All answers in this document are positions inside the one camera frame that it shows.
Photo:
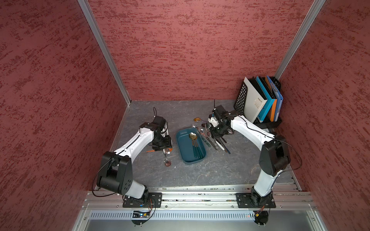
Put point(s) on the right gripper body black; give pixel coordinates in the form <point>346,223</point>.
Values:
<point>218,130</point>

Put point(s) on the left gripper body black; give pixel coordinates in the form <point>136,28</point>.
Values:
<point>161,142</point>

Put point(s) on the teal plastic storage box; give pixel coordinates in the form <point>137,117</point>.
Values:
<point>186,148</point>

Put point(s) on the gold spoon teal handle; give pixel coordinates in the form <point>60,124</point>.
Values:
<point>193,138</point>

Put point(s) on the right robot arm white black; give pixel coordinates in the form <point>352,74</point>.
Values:
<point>274,156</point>

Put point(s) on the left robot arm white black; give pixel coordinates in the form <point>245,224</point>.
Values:
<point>116,171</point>

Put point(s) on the copper bowl spoon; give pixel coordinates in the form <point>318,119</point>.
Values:
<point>167,162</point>

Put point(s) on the ornate silver spoon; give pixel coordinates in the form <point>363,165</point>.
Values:
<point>210,142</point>

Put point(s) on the gold spoon at back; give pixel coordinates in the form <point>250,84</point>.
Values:
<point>197,119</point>

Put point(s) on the black mesh file rack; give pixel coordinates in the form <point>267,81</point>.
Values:
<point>240,102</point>

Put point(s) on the white folder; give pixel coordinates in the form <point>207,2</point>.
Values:
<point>254,102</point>

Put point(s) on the teal folder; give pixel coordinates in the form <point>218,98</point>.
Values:
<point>270,99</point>

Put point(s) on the orange folder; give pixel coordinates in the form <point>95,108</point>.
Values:
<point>271,113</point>

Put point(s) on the blue folder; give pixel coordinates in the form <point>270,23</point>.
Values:
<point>278,96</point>

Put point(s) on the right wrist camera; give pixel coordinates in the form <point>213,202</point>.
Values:
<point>218,112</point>

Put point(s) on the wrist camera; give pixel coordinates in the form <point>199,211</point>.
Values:
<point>159,121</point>
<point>218,112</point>

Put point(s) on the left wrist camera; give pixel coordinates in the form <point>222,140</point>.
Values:
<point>159,121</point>

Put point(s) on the white handled spoon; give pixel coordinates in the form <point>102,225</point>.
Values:
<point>220,143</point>

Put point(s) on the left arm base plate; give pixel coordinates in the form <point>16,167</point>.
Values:
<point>148,200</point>

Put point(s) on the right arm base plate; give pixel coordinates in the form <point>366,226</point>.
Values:
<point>254,200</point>

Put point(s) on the aluminium front rail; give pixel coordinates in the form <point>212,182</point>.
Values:
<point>208,199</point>

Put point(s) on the perforated cable tray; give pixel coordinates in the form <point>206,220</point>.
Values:
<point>242,215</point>

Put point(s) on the right corner aluminium post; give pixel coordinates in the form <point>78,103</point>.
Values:
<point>300,35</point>

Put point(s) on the corner aluminium post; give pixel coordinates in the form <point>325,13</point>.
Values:
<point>87,11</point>
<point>300,35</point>

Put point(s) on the left corner aluminium post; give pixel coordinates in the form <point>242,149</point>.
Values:
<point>87,11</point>

